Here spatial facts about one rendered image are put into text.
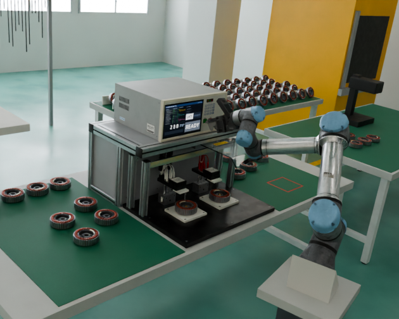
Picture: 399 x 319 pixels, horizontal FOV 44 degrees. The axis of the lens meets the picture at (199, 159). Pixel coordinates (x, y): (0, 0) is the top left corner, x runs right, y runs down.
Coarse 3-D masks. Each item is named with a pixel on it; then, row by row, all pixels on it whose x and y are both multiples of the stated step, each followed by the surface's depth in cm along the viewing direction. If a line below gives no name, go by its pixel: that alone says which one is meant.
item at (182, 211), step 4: (180, 200) 244; (184, 200) 244; (188, 200) 246; (176, 204) 239; (180, 204) 242; (184, 204) 242; (188, 204) 244; (192, 204) 242; (196, 204) 242; (176, 208) 238; (180, 208) 237; (184, 208) 236; (188, 208) 236; (192, 208) 237; (196, 208) 239; (180, 212) 237; (184, 212) 236; (188, 212) 236; (192, 212) 237
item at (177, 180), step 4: (160, 180) 246; (164, 180) 245; (168, 180) 242; (172, 180) 240; (176, 180) 241; (180, 180) 241; (184, 180) 242; (164, 184) 245; (168, 184) 242; (172, 184) 240; (176, 184) 238; (180, 184) 240; (184, 184) 242; (164, 188) 247; (172, 188) 240; (176, 188) 238; (180, 188) 241; (184, 188) 243; (164, 192) 248; (180, 192) 238; (184, 192) 240
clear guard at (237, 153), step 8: (200, 144) 251; (208, 144) 252; (224, 144) 254; (232, 144) 255; (224, 152) 243; (232, 152) 244; (240, 152) 245; (232, 160) 237; (240, 160) 240; (256, 160) 247; (264, 160) 250; (240, 168) 237; (248, 168) 241
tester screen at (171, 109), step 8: (184, 104) 236; (192, 104) 239; (200, 104) 243; (168, 112) 230; (176, 112) 233; (184, 112) 237; (192, 112) 241; (168, 120) 232; (176, 120) 235; (184, 120) 239; (192, 120) 243; (200, 120) 247; (168, 128) 233; (176, 128) 237; (184, 128) 241; (168, 136) 235
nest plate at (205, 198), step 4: (204, 196) 259; (208, 196) 260; (204, 200) 256; (208, 200) 255; (232, 200) 258; (236, 200) 259; (212, 204) 252; (216, 204) 251; (220, 204) 252; (224, 204) 252; (228, 204) 253; (232, 204) 256; (220, 208) 249
